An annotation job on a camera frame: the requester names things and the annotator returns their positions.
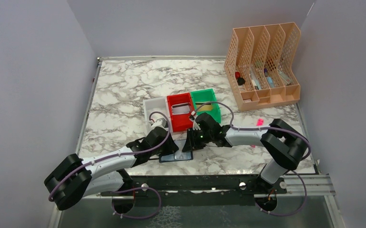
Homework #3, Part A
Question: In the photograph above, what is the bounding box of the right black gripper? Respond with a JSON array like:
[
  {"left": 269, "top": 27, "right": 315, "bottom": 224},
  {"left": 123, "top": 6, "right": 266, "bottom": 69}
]
[{"left": 183, "top": 127, "right": 213, "bottom": 152}]

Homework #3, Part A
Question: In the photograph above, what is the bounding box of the navy blue card holder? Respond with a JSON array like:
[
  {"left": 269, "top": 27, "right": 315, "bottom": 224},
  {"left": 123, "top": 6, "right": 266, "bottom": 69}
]
[{"left": 158, "top": 139, "right": 193, "bottom": 163}]

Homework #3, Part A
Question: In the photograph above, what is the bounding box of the white plastic bin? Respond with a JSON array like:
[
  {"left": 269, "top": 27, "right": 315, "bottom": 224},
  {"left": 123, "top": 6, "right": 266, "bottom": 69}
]
[{"left": 143, "top": 96, "right": 170, "bottom": 133}]

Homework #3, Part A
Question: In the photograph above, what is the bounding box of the peach file organizer rack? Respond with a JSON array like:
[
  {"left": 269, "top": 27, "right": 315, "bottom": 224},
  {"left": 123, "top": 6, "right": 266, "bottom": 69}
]
[{"left": 224, "top": 22, "right": 301, "bottom": 111}]

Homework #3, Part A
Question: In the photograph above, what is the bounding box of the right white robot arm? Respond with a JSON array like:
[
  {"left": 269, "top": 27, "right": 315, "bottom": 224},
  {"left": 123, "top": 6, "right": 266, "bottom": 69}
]
[{"left": 182, "top": 113, "right": 310, "bottom": 193}]

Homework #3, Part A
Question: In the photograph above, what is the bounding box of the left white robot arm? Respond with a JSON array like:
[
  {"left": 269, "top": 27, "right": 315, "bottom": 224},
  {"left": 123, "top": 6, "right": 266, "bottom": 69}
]
[{"left": 44, "top": 126, "right": 179, "bottom": 210}]

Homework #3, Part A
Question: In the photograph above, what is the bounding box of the gold card in green bin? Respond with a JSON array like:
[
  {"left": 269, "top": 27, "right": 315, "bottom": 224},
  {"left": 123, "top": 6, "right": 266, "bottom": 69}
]
[{"left": 196, "top": 103, "right": 213, "bottom": 112}]

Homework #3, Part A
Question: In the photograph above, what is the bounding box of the red plastic bin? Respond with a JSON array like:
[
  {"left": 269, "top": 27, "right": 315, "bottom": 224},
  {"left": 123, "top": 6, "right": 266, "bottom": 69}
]
[{"left": 166, "top": 93, "right": 194, "bottom": 133}]

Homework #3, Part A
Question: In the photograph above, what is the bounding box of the green plastic bin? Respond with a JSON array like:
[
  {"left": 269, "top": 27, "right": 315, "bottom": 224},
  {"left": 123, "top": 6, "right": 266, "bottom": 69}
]
[{"left": 190, "top": 88, "right": 221, "bottom": 123}]

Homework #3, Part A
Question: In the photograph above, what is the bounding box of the pink highlighter pen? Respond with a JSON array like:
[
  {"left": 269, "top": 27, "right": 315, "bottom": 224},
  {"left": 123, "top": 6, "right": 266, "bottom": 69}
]
[{"left": 250, "top": 118, "right": 264, "bottom": 149}]

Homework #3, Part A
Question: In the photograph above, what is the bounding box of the red black stamp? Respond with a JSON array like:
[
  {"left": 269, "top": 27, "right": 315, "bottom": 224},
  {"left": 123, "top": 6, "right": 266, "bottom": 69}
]
[{"left": 235, "top": 71, "right": 246, "bottom": 86}]

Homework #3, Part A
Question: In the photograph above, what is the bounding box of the clear pen pack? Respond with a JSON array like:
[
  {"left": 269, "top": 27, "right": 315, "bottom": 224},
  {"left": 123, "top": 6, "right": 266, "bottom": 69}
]
[{"left": 250, "top": 68, "right": 261, "bottom": 90}]

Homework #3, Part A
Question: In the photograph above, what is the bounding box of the grey stapler in rack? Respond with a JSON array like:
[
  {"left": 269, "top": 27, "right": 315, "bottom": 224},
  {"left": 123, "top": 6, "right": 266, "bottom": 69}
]
[{"left": 277, "top": 69, "right": 293, "bottom": 86}]

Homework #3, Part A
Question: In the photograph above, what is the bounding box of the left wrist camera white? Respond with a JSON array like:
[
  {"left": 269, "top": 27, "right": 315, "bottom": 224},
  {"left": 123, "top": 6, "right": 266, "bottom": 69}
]
[{"left": 150, "top": 118, "right": 169, "bottom": 129}]

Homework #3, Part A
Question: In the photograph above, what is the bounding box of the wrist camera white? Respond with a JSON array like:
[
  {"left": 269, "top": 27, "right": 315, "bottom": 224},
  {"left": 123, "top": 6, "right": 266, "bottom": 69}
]
[
  {"left": 189, "top": 113, "right": 201, "bottom": 131},
  {"left": 150, "top": 118, "right": 169, "bottom": 129}
]

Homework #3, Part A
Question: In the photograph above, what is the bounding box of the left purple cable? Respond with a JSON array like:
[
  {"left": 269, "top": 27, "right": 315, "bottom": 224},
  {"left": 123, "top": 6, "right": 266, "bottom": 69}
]
[{"left": 48, "top": 112, "right": 172, "bottom": 202}]

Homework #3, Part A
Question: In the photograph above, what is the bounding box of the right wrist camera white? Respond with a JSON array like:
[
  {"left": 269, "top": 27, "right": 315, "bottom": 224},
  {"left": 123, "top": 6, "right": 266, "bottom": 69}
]
[{"left": 189, "top": 113, "right": 201, "bottom": 131}]

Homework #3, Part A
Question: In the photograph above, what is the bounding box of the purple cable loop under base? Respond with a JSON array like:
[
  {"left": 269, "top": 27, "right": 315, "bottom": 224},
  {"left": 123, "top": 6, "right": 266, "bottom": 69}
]
[{"left": 111, "top": 187, "right": 162, "bottom": 219}]

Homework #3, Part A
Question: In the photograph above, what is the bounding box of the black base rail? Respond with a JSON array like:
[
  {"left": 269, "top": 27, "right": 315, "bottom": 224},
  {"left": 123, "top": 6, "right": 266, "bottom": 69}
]
[{"left": 60, "top": 168, "right": 335, "bottom": 209}]

